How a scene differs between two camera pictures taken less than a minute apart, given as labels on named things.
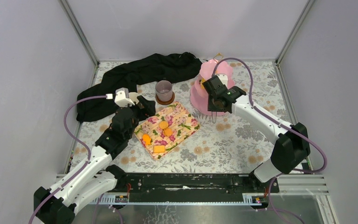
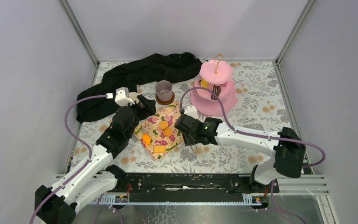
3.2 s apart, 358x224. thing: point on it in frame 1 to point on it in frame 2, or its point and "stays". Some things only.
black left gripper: (139, 108) stays
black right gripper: (211, 108) to (188, 141)
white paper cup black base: (133, 95) stays
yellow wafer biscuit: (202, 80) stays
